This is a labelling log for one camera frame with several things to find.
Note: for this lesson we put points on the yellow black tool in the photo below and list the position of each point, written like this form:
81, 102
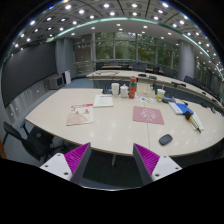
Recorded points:
190, 118

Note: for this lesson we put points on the blue folder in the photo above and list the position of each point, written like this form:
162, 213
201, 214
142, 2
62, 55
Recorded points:
184, 108

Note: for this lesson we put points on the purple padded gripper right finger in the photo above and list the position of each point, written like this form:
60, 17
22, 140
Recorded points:
151, 166

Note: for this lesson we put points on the white paper cup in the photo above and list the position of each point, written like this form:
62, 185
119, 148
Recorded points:
115, 89

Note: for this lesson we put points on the black office chair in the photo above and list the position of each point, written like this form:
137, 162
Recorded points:
38, 143

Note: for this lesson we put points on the white board on floor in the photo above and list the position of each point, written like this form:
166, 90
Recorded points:
67, 77

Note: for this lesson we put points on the red and white magazine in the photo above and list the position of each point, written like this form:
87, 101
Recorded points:
80, 114

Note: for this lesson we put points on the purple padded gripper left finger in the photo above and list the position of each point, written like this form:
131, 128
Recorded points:
69, 166

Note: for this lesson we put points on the rear curved conference table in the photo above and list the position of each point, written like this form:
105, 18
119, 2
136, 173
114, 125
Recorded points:
155, 79

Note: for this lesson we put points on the grey box appliance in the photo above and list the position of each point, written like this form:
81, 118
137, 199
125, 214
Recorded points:
56, 82

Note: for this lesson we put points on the pink mouse pad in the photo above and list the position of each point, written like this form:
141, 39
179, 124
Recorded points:
147, 115

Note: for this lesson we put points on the large dark wall screen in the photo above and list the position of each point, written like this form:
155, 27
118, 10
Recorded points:
26, 68

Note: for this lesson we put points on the white lidded jar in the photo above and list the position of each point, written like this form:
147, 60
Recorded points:
124, 91

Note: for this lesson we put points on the red green bottle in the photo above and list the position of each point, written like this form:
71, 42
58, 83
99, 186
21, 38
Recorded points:
132, 87

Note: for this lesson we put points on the dark grey computer mouse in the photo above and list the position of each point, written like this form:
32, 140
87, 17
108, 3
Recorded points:
165, 139

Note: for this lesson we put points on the white green paper booklet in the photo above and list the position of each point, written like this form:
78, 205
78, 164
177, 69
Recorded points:
103, 101

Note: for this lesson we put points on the green drink cup with straw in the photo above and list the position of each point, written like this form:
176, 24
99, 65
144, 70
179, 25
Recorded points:
160, 94

